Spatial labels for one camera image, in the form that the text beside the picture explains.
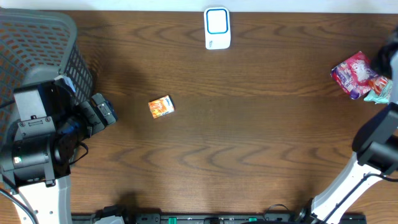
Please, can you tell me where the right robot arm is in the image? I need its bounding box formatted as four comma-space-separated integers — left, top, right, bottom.
294, 30, 397, 223

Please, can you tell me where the orange chocolate bar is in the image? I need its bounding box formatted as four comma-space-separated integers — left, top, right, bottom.
368, 76, 389, 95

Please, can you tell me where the small orange snack packet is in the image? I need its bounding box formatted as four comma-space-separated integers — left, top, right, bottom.
148, 95, 175, 119

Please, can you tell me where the purple snack packet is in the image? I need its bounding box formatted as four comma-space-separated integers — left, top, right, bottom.
330, 51, 379, 100

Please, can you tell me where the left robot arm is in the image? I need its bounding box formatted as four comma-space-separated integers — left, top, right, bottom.
1, 76, 118, 223

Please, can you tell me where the white barcode scanner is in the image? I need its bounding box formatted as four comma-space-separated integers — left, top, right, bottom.
203, 7, 231, 50

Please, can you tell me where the teal white snack packet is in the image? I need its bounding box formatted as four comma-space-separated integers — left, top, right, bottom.
364, 80, 393, 104

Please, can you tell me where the grey plastic mesh basket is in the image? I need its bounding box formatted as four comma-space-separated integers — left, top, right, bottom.
1, 9, 95, 143

